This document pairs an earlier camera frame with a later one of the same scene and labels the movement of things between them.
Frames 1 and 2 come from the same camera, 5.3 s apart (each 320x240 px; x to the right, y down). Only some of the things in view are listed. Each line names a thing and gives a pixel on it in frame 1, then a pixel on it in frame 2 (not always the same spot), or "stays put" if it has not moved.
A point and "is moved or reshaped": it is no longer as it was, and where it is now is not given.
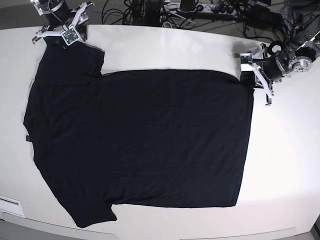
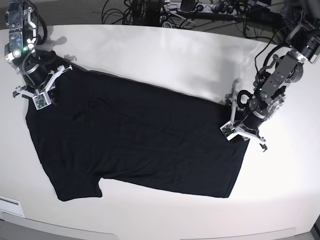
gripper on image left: [78, 24] -> [42, 99]
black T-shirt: [169, 138] is moved or reshaped
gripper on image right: [262, 80] -> [240, 129]
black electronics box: [263, 18] stays put
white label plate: [11, 205] stays put
